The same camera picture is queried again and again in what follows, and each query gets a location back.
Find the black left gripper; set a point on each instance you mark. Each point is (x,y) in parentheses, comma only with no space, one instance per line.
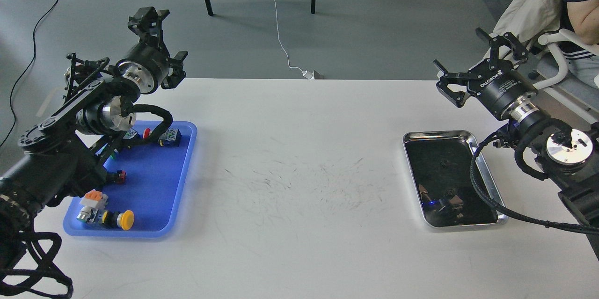
(148,64)

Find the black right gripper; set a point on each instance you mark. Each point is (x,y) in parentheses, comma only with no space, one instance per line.
(500,87)

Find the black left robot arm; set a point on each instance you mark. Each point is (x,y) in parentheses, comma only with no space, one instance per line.
(64,155)

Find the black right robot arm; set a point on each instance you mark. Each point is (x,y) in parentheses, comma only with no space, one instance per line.
(545,147)

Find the beige jacket on chair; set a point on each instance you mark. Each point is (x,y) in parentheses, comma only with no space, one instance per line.
(528,19)

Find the silver metal tray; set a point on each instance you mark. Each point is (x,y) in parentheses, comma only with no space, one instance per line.
(446,196)

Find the seated person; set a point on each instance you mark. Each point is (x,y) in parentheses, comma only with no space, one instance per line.
(582,18)

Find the blue plastic tray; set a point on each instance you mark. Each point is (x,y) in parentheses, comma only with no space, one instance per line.
(153,188)

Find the black red push button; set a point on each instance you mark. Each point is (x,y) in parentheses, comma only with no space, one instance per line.
(118,177)

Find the orange white contact block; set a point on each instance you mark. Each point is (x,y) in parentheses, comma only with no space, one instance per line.
(94,199)

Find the white chair frame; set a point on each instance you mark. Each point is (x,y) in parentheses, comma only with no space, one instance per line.
(568,90)

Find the green push button switch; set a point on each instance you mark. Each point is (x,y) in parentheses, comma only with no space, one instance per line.
(130,134)

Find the yellow push button switch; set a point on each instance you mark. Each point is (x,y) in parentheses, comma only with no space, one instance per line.
(95,218)

